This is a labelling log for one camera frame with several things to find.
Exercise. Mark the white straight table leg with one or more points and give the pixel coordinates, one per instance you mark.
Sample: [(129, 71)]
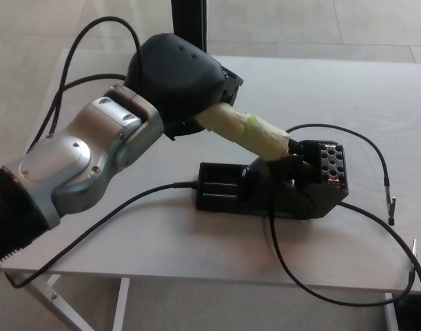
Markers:
[(121, 303), (392, 313)]

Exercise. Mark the black soldering iron stand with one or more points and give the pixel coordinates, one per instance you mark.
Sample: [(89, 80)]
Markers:
[(220, 191)]

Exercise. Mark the black box on floor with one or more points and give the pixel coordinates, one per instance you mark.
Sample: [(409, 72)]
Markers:
[(415, 313)]

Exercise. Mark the tape-wrapped soldering iron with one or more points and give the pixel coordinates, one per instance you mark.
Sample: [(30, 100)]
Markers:
[(251, 132)]

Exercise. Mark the black vertical post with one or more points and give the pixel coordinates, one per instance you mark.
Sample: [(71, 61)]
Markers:
[(189, 17)]

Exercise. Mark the white slanted table leg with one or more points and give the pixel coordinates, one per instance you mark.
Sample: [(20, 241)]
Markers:
[(58, 305)]

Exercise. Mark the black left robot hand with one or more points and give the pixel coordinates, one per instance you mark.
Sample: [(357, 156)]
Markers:
[(175, 76)]

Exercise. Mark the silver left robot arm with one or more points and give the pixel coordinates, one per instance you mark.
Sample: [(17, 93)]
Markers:
[(72, 158)]

